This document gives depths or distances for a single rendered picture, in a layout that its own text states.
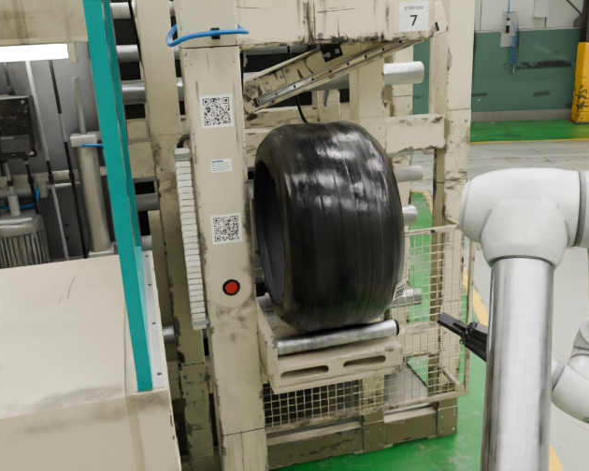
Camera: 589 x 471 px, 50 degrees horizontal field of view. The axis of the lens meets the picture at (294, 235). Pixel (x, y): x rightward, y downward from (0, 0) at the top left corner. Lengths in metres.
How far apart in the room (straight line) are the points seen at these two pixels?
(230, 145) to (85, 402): 0.86
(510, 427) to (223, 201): 0.87
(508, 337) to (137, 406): 0.58
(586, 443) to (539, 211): 1.98
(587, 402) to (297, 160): 0.84
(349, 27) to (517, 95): 9.36
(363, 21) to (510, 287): 1.02
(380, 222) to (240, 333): 0.49
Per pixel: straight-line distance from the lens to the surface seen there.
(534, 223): 1.11
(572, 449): 2.95
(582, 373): 1.60
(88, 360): 0.95
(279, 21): 1.81
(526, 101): 11.20
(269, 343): 1.61
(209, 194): 1.56
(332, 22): 1.85
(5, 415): 0.87
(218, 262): 1.62
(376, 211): 1.49
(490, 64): 10.99
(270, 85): 1.95
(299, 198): 1.46
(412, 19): 1.94
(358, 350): 1.72
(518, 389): 1.06
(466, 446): 2.86
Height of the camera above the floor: 1.70
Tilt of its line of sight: 19 degrees down
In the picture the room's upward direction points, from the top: 3 degrees counter-clockwise
